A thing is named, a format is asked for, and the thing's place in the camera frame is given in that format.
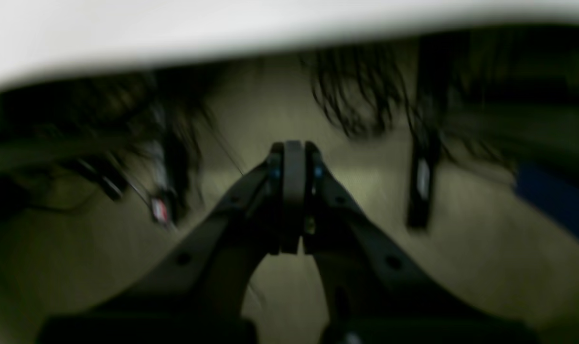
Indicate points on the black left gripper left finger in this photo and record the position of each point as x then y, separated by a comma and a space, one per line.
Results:
195, 294

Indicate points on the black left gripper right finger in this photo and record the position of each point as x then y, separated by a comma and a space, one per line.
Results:
375, 292

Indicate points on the blue box on floor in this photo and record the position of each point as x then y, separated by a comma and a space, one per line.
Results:
552, 192

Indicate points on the black bar with label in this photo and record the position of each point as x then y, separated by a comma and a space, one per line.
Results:
433, 79

